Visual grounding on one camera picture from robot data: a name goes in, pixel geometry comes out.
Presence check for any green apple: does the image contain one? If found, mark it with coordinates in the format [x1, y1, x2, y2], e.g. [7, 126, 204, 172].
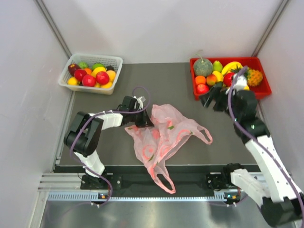
[92, 63, 104, 70]

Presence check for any red plastic tray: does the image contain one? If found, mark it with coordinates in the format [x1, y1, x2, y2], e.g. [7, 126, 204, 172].
[189, 56, 272, 101]

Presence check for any green lime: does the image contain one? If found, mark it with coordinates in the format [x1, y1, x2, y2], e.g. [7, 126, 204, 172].
[78, 61, 89, 69]

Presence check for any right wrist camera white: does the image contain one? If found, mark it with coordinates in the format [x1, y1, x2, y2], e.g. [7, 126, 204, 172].
[232, 74, 247, 91]

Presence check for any red apple right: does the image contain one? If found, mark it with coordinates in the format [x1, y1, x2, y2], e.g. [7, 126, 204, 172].
[95, 71, 110, 85]

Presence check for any small orange tangerine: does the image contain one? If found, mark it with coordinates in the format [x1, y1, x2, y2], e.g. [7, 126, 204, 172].
[84, 68, 92, 75]

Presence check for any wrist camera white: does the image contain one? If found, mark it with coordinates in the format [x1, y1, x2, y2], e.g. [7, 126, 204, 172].
[232, 74, 247, 91]
[133, 96, 146, 111]

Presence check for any orange peach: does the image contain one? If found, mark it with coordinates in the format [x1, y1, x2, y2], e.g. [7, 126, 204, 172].
[106, 70, 116, 82]

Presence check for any orange fruit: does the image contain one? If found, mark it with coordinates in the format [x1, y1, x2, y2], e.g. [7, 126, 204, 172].
[195, 76, 206, 85]

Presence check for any yellow banana bunch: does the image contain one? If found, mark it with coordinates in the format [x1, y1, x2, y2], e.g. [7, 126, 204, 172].
[221, 61, 243, 75]

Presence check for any yellow lemon in basket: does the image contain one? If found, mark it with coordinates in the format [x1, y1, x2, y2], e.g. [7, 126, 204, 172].
[67, 77, 79, 86]

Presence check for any white perforated plastic basket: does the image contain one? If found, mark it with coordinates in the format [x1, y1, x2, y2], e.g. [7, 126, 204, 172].
[58, 54, 123, 95]

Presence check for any red pomegranate fruit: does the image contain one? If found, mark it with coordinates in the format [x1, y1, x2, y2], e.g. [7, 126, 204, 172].
[223, 72, 235, 87]

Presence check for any dark red fruit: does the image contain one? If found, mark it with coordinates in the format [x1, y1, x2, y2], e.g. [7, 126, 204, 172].
[67, 64, 80, 76]

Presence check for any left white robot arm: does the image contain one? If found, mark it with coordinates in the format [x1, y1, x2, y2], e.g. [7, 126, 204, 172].
[64, 96, 154, 188]

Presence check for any grey slotted cable duct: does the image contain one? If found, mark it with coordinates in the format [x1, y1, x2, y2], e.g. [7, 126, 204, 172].
[47, 191, 237, 202]

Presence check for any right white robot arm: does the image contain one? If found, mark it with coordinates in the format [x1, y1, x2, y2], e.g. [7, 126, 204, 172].
[199, 82, 304, 228]

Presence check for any yellow fruit in basket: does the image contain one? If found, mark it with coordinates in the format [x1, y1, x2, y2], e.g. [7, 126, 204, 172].
[91, 67, 106, 77]

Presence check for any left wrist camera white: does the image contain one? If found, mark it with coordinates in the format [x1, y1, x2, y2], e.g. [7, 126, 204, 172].
[133, 96, 146, 111]

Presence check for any green melon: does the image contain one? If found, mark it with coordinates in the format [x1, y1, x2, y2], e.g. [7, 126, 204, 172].
[193, 49, 213, 77]

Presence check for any red apple left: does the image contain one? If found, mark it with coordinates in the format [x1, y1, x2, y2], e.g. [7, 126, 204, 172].
[74, 69, 87, 82]

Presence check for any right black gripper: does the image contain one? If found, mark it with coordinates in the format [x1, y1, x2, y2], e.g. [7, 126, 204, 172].
[198, 85, 241, 121]

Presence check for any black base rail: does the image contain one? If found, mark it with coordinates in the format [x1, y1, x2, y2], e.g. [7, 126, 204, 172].
[71, 166, 238, 198]

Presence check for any orange pineapple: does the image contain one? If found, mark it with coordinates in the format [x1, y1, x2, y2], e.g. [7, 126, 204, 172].
[232, 67, 263, 87]

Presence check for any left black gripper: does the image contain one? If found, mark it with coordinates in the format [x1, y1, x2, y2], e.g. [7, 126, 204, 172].
[129, 106, 154, 127]

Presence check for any red apple in tray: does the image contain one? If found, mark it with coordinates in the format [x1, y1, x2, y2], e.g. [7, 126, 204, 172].
[196, 84, 209, 95]

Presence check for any yellow mango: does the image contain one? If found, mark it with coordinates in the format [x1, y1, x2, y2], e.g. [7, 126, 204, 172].
[212, 71, 224, 82]

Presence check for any pink printed plastic bag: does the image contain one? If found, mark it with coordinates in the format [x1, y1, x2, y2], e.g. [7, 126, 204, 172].
[125, 104, 213, 194]

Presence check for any green yellow fruit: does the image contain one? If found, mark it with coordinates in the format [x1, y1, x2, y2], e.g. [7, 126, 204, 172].
[213, 60, 223, 73]

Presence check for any dark mangosteen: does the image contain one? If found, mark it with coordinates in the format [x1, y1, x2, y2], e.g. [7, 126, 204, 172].
[106, 66, 115, 71]

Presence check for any red apple middle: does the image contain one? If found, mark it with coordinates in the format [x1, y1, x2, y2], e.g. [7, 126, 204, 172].
[82, 74, 96, 87]

